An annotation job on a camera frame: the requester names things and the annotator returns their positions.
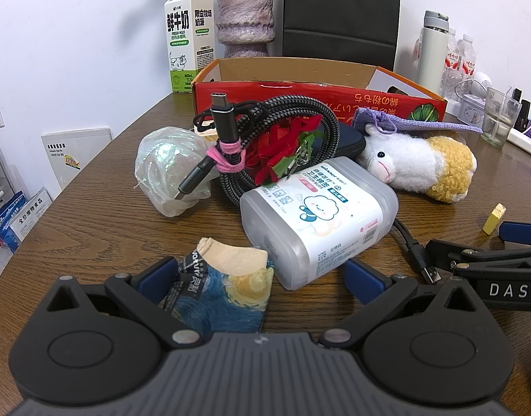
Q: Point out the white yellow plush sheep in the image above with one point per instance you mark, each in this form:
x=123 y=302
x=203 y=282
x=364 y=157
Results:
x=404 y=160

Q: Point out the white green milk carton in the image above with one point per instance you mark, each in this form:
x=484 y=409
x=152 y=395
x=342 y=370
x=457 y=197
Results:
x=183 y=43

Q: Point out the white power strip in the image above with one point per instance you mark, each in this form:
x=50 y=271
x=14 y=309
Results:
x=525 y=141

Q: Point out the purple cloth pouch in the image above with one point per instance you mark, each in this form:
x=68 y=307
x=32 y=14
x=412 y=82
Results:
x=421 y=125

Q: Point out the white wall panel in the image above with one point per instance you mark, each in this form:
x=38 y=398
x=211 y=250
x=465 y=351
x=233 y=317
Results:
x=79 y=156

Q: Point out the grey purple ceramic vase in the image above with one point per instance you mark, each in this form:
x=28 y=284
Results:
x=246 y=17

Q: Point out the white printed carton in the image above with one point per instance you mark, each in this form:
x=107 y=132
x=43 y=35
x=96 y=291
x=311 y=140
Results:
x=31 y=214

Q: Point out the clear glass cup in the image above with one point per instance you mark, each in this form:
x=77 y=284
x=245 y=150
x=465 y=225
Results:
x=499 y=117

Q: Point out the white thermos bottle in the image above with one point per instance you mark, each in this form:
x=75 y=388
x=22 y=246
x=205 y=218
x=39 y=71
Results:
x=432 y=56

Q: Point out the red artificial flower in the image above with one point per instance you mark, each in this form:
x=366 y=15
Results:
x=274 y=143

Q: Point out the white rounded appliance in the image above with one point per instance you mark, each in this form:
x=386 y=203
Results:
x=484 y=83

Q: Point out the wooden desktop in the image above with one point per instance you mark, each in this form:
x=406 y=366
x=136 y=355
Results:
x=96 y=234

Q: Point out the navy zip pouch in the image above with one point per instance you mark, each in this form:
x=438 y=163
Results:
x=348 y=143

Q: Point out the black paper bag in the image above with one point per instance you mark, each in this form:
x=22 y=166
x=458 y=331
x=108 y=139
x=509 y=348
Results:
x=341 y=8

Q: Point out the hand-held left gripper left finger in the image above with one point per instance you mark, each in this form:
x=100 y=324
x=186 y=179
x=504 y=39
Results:
x=155 y=278

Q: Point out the blue yellow painted sock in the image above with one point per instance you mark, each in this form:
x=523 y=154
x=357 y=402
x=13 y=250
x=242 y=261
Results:
x=222 y=294

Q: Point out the small yellow eraser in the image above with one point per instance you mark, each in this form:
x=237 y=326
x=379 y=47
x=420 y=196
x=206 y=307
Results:
x=493 y=221

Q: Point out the blue white carton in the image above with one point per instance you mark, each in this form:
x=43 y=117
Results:
x=7 y=221

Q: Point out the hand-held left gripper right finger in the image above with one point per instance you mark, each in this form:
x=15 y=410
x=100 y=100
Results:
x=364 y=282

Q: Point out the translucent cotton swab box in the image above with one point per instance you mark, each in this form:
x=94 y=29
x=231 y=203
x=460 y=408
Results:
x=317 y=221

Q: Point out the white rabbit print tin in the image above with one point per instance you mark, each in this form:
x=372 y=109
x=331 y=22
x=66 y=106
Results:
x=472 y=110

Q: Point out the red cardboard box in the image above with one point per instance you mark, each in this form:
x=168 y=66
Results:
x=378 y=99

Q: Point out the small black bottle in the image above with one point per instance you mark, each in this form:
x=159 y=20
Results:
x=525 y=115
x=516 y=95

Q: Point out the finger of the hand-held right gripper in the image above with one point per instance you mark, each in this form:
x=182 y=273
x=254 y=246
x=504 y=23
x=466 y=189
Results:
x=486 y=251
x=522 y=233

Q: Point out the iridescent plastic ball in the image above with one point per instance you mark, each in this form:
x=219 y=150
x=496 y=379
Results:
x=161 y=160

